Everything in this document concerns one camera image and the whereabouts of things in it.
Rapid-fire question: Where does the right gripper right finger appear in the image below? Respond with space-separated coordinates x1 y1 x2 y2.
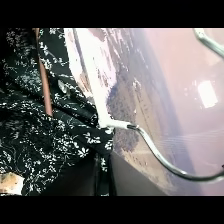
109 150 168 197

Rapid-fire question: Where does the black floral long-sleeved shirt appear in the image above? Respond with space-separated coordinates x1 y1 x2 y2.
0 28 116 197

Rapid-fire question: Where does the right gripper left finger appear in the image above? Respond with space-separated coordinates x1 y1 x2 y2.
42 152 100 197

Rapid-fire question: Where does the brown clothes hanger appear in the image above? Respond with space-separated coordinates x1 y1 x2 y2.
33 28 54 117

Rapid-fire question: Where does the silver frame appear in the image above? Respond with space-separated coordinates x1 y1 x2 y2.
193 28 224 58

